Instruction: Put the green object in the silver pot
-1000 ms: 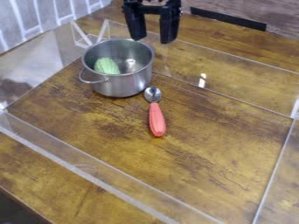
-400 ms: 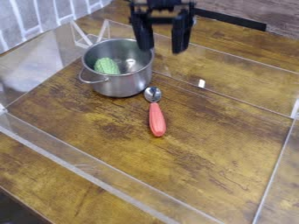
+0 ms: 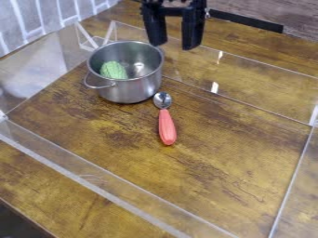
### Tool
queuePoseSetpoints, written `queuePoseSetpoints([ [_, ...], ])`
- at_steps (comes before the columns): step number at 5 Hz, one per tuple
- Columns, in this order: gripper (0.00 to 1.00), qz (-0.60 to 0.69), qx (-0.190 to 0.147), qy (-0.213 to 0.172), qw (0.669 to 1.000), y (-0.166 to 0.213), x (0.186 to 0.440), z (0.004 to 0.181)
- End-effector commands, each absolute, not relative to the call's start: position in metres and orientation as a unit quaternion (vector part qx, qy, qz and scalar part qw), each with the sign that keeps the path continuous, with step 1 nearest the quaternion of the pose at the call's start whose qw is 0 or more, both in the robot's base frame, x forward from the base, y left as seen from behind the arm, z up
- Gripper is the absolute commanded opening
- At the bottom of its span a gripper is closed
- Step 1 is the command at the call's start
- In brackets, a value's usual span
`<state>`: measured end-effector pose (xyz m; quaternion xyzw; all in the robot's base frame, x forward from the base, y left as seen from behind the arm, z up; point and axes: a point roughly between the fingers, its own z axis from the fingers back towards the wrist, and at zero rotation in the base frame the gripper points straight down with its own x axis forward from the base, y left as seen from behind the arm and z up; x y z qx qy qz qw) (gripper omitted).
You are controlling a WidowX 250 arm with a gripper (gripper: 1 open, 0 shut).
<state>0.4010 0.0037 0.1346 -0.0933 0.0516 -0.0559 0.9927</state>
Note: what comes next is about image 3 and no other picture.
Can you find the black strip on table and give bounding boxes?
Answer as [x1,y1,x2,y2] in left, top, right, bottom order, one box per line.
[207,8,284,33]

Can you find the silver metal pot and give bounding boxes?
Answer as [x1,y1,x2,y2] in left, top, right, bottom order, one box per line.
[82,40,165,104]

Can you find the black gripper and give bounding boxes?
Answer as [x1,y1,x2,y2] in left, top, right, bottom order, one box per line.
[140,0,207,50]

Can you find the green knitted vegetable toy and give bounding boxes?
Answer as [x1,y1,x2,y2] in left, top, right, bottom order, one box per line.
[98,61,128,80]

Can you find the clear acrylic barrier walls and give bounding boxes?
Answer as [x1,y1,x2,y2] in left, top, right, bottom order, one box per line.
[0,21,318,238]

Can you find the red-handled metal spoon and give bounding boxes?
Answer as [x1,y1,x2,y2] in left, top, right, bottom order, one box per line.
[152,91,176,145]

